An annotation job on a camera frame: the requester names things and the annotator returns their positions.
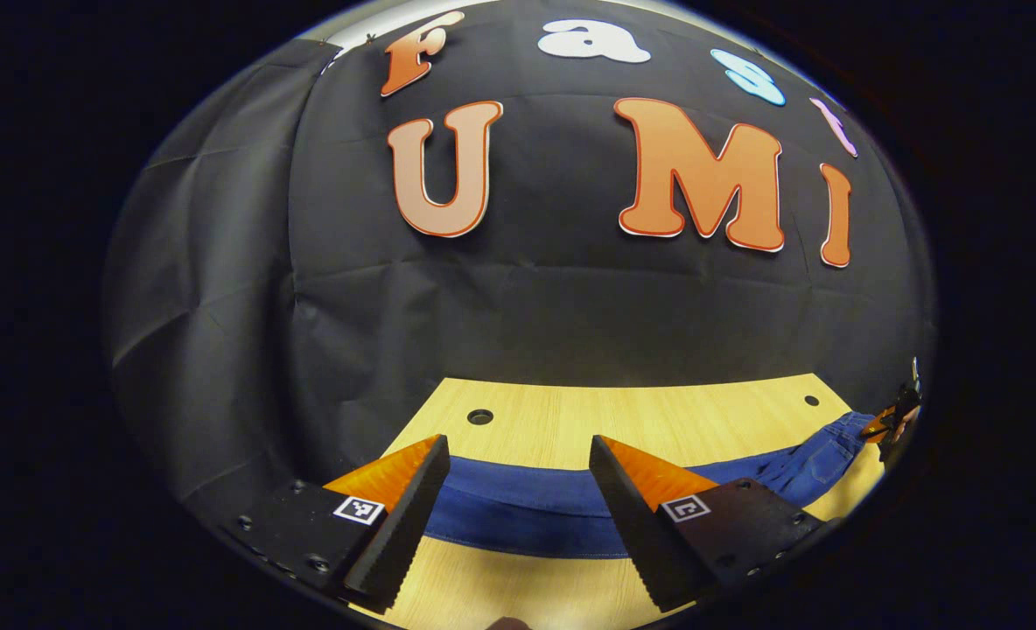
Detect blue jeans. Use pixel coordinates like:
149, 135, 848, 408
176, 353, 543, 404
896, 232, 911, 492
422, 411, 878, 561

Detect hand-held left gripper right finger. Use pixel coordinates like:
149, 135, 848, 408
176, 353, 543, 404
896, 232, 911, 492
588, 435, 834, 613

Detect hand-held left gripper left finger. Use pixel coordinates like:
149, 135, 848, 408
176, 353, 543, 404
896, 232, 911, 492
220, 434, 452, 615

